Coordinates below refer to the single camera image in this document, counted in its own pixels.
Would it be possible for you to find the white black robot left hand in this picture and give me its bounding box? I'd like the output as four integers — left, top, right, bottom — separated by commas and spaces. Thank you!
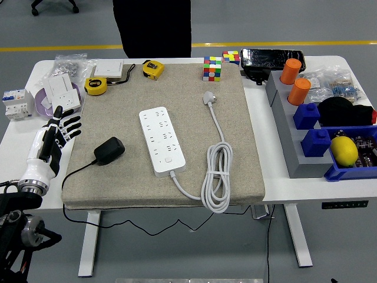
18, 105, 82, 185

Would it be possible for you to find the black plug cord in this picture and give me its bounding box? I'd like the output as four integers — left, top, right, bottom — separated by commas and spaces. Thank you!
61, 159, 251, 236

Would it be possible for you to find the black plug adapter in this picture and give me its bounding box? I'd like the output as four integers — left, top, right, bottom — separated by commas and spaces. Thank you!
93, 137, 126, 166

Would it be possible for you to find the white power strip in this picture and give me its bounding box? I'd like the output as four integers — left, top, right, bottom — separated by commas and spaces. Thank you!
138, 106, 187, 178

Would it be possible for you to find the purple plate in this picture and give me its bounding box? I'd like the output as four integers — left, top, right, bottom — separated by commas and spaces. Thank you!
34, 82, 85, 119

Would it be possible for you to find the white circuit breaker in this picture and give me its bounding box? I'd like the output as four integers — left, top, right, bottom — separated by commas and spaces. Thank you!
2, 88, 35, 121

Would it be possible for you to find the white table leg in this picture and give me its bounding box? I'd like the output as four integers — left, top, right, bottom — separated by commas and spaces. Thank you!
78, 209, 101, 278
284, 203, 313, 268

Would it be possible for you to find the white socket back panel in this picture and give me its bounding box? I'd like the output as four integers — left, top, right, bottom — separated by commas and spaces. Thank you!
42, 73, 74, 103

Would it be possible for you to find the black table control panel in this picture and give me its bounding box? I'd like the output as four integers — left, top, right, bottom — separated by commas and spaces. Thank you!
320, 200, 369, 210

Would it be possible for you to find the yellow tape measure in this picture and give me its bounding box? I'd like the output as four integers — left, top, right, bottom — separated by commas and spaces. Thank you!
84, 77, 108, 97

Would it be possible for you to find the plastic bag of metal parts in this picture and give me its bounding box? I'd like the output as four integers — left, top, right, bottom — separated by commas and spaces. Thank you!
52, 53, 98, 85

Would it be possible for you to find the blue plastic bin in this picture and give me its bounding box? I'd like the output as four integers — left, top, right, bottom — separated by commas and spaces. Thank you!
323, 125, 377, 182

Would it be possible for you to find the grey stepped block base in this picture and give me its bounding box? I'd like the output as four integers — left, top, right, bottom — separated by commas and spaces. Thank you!
264, 70, 335, 180

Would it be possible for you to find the yellow lemon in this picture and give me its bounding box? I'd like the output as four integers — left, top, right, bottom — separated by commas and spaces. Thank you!
329, 136, 359, 167

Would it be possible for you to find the blue square block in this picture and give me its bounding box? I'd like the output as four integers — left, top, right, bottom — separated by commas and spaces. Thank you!
300, 129, 332, 157
293, 102, 321, 130

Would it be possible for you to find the small yellow object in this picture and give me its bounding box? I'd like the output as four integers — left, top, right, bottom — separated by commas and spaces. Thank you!
143, 60, 165, 80

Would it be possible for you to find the black office chair base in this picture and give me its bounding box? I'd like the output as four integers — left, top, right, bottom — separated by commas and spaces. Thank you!
31, 0, 80, 17

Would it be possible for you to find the grey-brown mat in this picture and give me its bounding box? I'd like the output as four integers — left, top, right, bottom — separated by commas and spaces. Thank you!
60, 62, 266, 210

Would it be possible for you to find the black cloth with red patch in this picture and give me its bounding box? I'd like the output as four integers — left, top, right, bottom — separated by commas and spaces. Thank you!
317, 96, 377, 127

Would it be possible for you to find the person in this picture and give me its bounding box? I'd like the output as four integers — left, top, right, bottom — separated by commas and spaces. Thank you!
111, 0, 192, 59

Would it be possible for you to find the orange cylinder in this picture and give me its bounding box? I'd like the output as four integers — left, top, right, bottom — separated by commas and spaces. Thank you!
287, 78, 312, 106
279, 58, 302, 85

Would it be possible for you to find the clear bag of small parts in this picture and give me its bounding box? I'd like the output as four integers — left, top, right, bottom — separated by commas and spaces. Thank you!
300, 70, 333, 103

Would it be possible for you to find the plastic bag of clips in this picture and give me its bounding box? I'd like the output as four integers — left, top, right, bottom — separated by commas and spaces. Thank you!
328, 66, 368, 106

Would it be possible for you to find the large colourful puzzle cube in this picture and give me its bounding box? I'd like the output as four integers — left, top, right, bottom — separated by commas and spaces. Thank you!
202, 55, 222, 83

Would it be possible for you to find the small colourful puzzle cube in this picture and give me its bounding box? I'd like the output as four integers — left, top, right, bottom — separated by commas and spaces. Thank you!
221, 50, 240, 65

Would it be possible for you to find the black glossy phone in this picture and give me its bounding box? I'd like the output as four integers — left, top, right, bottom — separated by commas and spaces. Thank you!
240, 48, 306, 71

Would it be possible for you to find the white wall socket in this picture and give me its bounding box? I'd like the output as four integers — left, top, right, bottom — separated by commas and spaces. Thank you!
51, 90, 82, 114

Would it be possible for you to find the black hanging cable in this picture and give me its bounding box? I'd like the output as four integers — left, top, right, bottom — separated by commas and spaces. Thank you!
266, 205, 277, 283

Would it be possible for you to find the white flat switch plate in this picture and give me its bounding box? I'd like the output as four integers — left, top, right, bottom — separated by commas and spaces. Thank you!
93, 60, 124, 79

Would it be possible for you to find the black strap loop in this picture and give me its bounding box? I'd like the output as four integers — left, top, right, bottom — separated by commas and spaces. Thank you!
107, 63, 137, 86

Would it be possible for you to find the white power strip cord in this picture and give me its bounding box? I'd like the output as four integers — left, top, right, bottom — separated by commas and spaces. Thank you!
169, 90, 233, 214

